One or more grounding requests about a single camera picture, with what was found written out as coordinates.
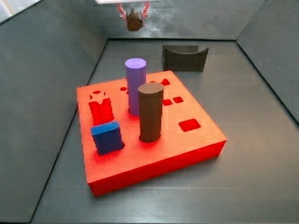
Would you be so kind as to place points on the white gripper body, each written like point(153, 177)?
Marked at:
point(121, 1)

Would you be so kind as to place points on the red peg board base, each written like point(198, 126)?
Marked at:
point(129, 148)

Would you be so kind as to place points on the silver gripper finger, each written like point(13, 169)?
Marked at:
point(144, 11)
point(121, 11)

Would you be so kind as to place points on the purple cylinder peg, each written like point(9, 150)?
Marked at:
point(134, 77)

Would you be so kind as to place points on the brown cylinder peg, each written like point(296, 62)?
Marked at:
point(150, 95)

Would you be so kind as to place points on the brown three prong object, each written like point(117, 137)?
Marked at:
point(133, 21)

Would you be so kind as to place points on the black curved fixture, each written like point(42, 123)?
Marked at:
point(184, 58)

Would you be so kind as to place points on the blue block peg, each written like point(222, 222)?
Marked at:
point(106, 137)

